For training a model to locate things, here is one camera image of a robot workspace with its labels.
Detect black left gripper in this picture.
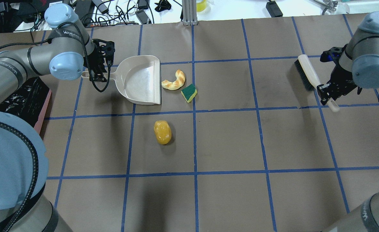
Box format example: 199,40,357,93
87,39,115,82

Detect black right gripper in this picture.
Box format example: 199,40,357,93
317,47,362,105

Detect white hand brush black bristles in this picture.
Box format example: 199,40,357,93
294,54,340,112

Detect beige plastic dustpan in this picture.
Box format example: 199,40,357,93
81,55,162,105

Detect braided bread roll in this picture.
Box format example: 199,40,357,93
161,69,186,91

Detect green yellow sponge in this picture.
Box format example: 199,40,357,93
181,83,198,103

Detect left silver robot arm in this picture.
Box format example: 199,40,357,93
0,3,115,232

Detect pink bin with black bag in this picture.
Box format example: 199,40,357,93
0,77,52,134

